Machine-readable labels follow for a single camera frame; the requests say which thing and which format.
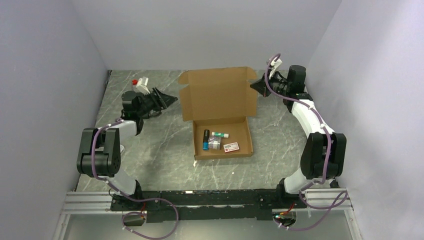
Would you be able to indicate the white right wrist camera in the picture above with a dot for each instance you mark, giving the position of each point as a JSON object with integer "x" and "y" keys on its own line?
{"x": 273, "y": 65}

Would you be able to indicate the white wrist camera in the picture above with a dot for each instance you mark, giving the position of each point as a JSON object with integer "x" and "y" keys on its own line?
{"x": 273, "y": 65}
{"x": 141, "y": 85}

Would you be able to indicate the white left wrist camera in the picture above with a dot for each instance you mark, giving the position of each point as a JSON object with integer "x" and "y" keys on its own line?
{"x": 141, "y": 85}

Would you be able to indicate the clear plastic jar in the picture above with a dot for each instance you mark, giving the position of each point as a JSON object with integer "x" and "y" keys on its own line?
{"x": 214, "y": 142}

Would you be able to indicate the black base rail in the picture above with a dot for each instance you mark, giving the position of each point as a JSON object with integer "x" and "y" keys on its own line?
{"x": 167, "y": 205}

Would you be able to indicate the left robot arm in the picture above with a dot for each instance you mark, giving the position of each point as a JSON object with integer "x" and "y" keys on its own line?
{"x": 99, "y": 154}

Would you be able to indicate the brown cardboard box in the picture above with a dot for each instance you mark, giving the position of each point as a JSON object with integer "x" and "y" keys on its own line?
{"x": 219, "y": 100}

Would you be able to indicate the white green capped tube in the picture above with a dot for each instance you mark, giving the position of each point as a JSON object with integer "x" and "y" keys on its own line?
{"x": 220, "y": 134}

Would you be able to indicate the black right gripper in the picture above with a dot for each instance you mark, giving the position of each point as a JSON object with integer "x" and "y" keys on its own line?
{"x": 261, "y": 86}

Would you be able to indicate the blue capped glue stick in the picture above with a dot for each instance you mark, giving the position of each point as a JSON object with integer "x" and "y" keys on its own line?
{"x": 205, "y": 142}

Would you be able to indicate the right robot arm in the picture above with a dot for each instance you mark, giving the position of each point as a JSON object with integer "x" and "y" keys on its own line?
{"x": 324, "y": 152}

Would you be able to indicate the aluminium frame rail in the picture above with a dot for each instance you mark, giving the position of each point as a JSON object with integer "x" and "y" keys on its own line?
{"x": 87, "y": 203}

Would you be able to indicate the small red white box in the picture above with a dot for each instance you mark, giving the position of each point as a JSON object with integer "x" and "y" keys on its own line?
{"x": 231, "y": 147}

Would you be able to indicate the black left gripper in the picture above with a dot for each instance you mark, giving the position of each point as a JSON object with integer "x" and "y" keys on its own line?
{"x": 161, "y": 100}

